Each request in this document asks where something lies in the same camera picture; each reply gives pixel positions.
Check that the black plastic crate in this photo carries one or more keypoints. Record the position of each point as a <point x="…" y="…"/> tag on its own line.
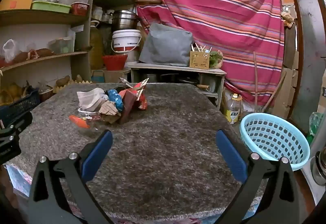
<point x="17" y="106"/>

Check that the white plastic bucket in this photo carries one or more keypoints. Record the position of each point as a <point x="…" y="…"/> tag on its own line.
<point x="126" y="40"/>

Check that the red white clear wrapper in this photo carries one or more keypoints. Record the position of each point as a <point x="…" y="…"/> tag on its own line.
<point x="89" y="115"/>

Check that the hanging dry plant bunch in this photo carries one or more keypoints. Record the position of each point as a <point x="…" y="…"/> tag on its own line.
<point x="287" y="17"/>

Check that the blue wrapper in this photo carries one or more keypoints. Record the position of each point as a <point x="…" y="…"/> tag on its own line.
<point x="116" y="99"/>

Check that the bundle of chopsticks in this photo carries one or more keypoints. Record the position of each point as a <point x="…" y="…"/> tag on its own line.
<point x="200" y="48"/>

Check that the grey door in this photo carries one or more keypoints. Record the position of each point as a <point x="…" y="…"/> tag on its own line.
<point x="308" y="48"/>

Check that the green plastic tray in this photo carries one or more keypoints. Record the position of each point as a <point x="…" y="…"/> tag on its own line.
<point x="51" y="7"/>

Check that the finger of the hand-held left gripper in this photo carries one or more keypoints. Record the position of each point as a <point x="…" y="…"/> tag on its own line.
<point x="17" y="123"/>

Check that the orange wrapper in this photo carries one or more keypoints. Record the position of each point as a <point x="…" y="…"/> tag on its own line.
<point x="80" y="122"/>

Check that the grey cushion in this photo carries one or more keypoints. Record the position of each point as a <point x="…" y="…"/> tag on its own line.
<point x="165" y="45"/>

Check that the yellow plastic tub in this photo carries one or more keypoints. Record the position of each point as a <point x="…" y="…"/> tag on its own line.
<point x="15" y="4"/>

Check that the yellow egg tray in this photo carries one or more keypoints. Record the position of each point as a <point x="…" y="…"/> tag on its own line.
<point x="59" y="88"/>

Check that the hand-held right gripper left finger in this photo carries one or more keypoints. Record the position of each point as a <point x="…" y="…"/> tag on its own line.
<point x="98" y="152"/>

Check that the large red plastic basket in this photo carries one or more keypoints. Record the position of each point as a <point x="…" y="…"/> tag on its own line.
<point x="114" y="62"/>

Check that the row of white jars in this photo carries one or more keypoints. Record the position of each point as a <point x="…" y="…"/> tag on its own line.
<point x="98" y="13"/>

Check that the bag of leafy greens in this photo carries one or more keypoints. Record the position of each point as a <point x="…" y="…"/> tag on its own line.
<point x="216" y="59"/>

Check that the wooden utensil holder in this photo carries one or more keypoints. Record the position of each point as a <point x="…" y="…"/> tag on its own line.
<point x="200" y="61"/>

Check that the yellow oil jug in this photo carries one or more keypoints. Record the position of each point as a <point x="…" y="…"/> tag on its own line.
<point x="96" y="45"/>

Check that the teal bag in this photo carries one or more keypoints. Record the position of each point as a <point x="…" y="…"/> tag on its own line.
<point x="98" y="77"/>

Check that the wooden stick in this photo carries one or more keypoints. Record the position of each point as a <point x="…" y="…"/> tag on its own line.
<point x="275" y="91"/>

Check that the low wooden cabinet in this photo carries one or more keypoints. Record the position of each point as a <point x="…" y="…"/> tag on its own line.
<point x="178" y="68"/>

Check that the grey metal pot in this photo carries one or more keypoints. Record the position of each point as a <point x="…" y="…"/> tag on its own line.
<point x="151" y="78"/>

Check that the clear plastic box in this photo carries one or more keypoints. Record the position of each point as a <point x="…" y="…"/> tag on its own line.
<point x="61" y="45"/>

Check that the small wicker basket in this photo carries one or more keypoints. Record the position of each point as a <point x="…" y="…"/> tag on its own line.
<point x="45" y="94"/>

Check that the black white patterned packet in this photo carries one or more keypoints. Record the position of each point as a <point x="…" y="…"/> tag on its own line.
<point x="126" y="83"/>

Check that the wooden shelf unit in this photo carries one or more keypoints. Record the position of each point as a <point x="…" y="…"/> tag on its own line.
<point x="51" y="17"/>

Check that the brown paper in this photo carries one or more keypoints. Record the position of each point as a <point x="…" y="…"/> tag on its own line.
<point x="109" y="110"/>

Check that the large maroon box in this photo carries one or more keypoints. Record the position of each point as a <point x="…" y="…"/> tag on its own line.
<point x="128" y="106"/>

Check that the cooking oil bottle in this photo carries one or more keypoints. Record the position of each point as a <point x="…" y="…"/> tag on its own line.
<point x="233" y="112"/>

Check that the straw broom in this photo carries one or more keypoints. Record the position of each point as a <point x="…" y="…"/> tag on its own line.
<point x="255" y="81"/>

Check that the striped red cloth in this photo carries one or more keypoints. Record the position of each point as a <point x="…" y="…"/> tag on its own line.
<point x="216" y="10"/>

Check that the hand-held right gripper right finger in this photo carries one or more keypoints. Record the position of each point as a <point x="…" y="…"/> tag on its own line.
<point x="230" y="155"/>

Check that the stack of cardboard pieces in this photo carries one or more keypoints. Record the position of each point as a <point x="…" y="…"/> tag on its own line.
<point x="287" y="86"/>

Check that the small red mesh basket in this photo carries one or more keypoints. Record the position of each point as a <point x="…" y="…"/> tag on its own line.
<point x="80" y="8"/>

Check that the blue plastic basket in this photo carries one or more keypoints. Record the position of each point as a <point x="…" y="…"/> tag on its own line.
<point x="270" y="137"/>

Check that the green plastic bag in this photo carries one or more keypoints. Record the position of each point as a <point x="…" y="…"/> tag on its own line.
<point x="315" y="124"/>

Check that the pile of yellow fruit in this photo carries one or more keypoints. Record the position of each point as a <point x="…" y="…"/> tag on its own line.
<point x="12" y="91"/>

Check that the red snack bag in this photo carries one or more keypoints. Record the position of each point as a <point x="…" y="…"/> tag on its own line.
<point x="142" y="104"/>

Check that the white plastic bag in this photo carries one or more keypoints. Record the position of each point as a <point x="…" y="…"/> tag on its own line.
<point x="9" y="50"/>

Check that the sweet potato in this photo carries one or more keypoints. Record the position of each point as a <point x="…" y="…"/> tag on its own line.
<point x="44" y="52"/>
<point x="21" y="58"/>

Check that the steel stockpot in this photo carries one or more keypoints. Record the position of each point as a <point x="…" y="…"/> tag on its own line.
<point x="124" y="20"/>

